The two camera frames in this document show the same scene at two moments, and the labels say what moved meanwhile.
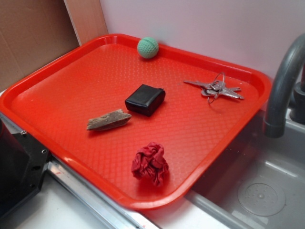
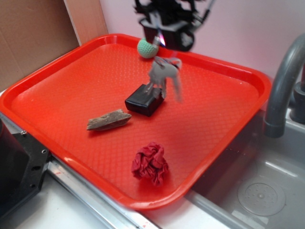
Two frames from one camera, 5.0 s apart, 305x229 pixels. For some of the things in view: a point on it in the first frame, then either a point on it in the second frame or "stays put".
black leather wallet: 145,99 stays put
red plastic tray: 144,122 stays put
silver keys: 217,87 to 163,68
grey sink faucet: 293,57 stays put
